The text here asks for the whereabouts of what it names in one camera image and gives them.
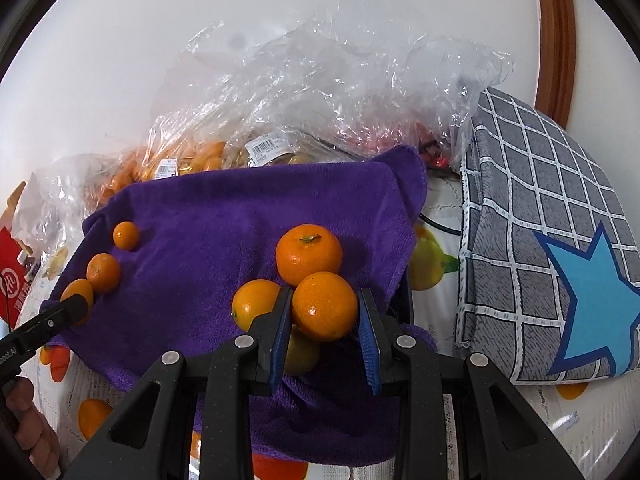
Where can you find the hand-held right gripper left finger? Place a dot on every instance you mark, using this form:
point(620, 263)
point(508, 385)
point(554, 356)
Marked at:
point(280, 342)

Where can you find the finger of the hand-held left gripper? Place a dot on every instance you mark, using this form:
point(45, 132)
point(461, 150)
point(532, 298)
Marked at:
point(60, 316)

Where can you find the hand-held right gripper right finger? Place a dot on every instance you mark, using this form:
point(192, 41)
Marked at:
point(368, 342)

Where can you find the small yellowish fruit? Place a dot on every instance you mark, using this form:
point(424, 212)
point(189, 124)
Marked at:
point(301, 358)

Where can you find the small orange mandarin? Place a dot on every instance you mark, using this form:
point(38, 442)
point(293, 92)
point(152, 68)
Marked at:
point(76, 291)
point(126, 235)
point(103, 272)

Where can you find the large orange mandarin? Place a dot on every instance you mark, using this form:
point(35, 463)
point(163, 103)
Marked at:
point(255, 305)
point(310, 255)
point(325, 312)

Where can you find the person's left hand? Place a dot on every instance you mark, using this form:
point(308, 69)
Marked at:
point(35, 425)

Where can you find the red paper bag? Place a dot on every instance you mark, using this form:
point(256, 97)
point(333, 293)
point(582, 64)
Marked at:
point(11, 280)

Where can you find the small clear plastic bag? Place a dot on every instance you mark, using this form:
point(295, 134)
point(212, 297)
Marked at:
point(45, 200)

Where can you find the purple towel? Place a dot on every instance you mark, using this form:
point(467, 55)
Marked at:
point(200, 220)

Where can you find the labelled bag of brown fruit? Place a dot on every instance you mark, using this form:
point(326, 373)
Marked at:
point(270, 147)

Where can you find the clear bag of oranges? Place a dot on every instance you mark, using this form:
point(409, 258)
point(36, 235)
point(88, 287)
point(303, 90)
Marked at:
point(195, 160)

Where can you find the grey checked star cushion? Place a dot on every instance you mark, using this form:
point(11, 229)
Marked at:
point(525, 210)

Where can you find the large crumpled clear bag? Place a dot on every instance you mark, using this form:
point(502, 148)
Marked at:
point(350, 70)

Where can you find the brown wooden door frame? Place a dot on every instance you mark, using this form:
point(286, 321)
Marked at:
point(555, 35)

